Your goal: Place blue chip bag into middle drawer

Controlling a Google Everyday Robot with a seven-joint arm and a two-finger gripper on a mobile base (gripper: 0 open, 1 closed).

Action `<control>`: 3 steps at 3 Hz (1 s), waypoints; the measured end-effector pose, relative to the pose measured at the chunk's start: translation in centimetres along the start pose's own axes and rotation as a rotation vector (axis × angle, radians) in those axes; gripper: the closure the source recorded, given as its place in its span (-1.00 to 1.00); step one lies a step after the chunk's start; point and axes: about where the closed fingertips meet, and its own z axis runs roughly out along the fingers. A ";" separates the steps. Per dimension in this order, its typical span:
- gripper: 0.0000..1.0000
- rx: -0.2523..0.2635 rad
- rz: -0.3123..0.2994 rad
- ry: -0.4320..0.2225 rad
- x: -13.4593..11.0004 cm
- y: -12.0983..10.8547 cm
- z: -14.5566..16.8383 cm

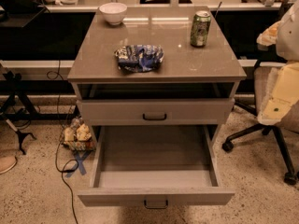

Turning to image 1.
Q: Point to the blue chip bag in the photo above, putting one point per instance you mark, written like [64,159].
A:
[139,58]

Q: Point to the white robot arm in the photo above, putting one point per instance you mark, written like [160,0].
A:
[282,88]

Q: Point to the closed grey upper drawer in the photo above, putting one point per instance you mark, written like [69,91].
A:
[179,112]

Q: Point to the grey drawer cabinet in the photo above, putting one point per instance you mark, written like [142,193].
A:
[146,72]

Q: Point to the open grey middle drawer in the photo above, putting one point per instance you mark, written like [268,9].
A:
[137,163]

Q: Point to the snack bags pile on floor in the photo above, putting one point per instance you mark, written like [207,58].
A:
[77,136]

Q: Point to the blue tape cross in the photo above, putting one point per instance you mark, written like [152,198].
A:
[80,157]

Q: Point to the green soda can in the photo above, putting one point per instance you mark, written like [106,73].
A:
[200,28]

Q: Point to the white ceramic bowl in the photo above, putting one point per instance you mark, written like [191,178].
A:
[113,12]

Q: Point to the round beige floor object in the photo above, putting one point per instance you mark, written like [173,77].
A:
[7,163]

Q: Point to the black chair at left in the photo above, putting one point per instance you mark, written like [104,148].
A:
[19,13]

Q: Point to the black upper drawer handle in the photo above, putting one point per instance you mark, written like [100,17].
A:
[154,117]

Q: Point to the black drawer handle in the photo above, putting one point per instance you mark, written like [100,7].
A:
[155,205]
[154,117]

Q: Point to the black middle drawer handle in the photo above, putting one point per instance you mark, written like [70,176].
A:
[155,205]

